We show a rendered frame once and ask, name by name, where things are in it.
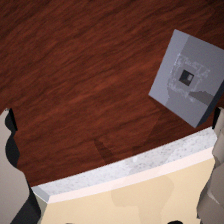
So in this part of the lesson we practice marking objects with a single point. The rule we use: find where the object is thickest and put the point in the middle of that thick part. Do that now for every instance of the grey flat panel with square hole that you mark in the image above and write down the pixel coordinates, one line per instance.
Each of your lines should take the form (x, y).
(193, 101)

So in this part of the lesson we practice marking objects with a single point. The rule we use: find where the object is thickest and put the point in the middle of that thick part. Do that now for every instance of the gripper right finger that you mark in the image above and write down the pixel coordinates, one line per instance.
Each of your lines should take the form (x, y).
(210, 207)

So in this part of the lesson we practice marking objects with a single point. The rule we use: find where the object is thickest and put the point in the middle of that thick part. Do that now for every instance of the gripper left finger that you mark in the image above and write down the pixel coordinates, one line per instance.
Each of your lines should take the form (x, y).
(18, 203)

